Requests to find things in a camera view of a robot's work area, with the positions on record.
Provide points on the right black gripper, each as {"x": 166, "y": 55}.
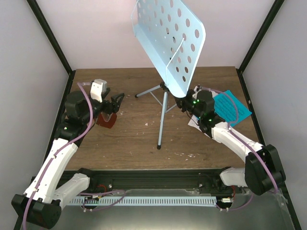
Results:
{"x": 180, "y": 102}

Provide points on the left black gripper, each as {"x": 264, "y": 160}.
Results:
{"x": 114, "y": 108}

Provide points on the white sheet music page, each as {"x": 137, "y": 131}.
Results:
{"x": 193, "y": 122}

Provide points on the clear plastic metronome cover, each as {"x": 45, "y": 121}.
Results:
{"x": 106, "y": 117}

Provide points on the red-brown metronome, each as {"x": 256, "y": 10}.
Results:
{"x": 108, "y": 124}

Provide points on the blue sheet music page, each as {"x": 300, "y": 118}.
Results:
{"x": 226, "y": 110}

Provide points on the light blue music stand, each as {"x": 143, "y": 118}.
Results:
{"x": 172, "y": 36}

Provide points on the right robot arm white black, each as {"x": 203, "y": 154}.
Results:
{"x": 263, "y": 170}

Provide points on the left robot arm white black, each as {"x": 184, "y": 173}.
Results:
{"x": 44, "y": 200}

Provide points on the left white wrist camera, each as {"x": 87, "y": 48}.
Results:
{"x": 98, "y": 88}

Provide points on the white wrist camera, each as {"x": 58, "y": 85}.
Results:
{"x": 98, "y": 88}
{"x": 197, "y": 88}

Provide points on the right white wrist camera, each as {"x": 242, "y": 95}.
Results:
{"x": 197, "y": 88}

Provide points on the black aluminium frame rail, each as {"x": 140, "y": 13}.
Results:
{"x": 217, "y": 182}

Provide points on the light blue slotted cable duct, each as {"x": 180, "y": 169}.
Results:
{"x": 202, "y": 201}

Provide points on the black frame corner post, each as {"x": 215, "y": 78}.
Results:
{"x": 33, "y": 4}

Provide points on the black right corner post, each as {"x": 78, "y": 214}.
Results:
{"x": 276, "y": 6}

